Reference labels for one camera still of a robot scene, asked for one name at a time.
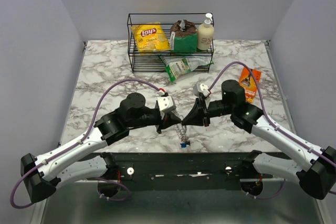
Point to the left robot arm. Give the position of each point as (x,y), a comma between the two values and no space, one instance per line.
(42,174)

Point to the green brown paper bag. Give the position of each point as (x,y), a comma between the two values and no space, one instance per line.
(183,37)

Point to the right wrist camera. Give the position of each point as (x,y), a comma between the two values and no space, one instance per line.
(200,89)

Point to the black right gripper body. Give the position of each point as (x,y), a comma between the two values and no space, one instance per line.
(215,108)

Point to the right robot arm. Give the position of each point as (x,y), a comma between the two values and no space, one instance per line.
(308,165)

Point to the yellow Lays chips bag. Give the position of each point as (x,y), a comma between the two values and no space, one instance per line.
(150,38)

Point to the silver keyring disc with rings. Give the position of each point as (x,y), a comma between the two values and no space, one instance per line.
(181,132)

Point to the black wire rack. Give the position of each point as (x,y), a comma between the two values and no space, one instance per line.
(152,60)

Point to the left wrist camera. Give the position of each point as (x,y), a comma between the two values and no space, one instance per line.
(166,104)

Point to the cream lotion pump bottle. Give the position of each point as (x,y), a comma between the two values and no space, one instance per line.
(205,33)

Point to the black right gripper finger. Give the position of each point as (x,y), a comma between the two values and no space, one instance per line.
(192,122)
(196,111)

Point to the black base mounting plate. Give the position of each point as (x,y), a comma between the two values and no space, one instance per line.
(179,171)

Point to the orange razor box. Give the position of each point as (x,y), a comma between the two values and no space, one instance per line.
(247,82)

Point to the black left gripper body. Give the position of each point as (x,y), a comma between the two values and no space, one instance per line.
(151,118)

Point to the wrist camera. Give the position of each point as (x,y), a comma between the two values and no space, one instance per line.
(166,104)
(200,89)

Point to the green white snack bag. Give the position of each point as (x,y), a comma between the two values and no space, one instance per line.
(178,66)

